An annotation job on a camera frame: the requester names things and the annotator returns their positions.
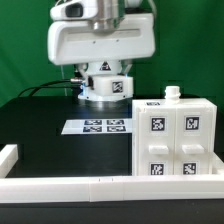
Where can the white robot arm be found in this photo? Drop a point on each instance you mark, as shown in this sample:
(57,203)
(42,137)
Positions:
(110,14)

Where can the small white tagged box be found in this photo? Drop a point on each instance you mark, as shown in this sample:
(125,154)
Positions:
(112,87)

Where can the flat white tagged base plate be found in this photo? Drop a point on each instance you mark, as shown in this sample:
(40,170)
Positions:
(97,126)

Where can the white cabinet body box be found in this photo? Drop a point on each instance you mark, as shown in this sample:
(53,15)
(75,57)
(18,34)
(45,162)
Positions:
(174,101)

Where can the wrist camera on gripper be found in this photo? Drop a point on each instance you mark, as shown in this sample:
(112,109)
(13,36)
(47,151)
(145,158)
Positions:
(75,10)

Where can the white U-shaped fence frame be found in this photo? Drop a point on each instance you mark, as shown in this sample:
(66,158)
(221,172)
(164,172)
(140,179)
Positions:
(96,189)

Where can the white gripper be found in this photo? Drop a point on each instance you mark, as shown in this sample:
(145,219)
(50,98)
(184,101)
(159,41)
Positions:
(78,43)

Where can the white cabinet door panel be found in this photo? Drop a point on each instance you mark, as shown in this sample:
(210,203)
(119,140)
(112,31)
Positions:
(156,141)
(192,140)

